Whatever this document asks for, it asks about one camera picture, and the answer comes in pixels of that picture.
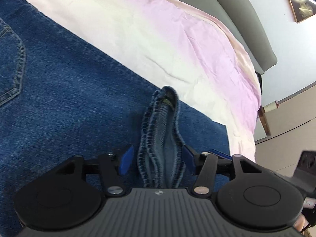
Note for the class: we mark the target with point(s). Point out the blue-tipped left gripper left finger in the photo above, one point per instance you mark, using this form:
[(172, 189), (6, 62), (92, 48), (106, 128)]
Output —
[(121, 161)]

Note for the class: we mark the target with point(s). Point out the pink white bed sheet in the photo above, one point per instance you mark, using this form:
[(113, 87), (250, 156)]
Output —
[(168, 42)]

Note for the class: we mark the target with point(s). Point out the grey upholstered headboard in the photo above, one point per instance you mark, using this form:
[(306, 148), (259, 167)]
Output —
[(241, 19)]

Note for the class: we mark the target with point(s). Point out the blue denim jeans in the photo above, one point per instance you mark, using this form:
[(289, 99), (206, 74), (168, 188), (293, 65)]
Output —
[(60, 97)]

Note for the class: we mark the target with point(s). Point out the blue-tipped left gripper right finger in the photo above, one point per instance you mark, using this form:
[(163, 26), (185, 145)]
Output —
[(194, 161)]

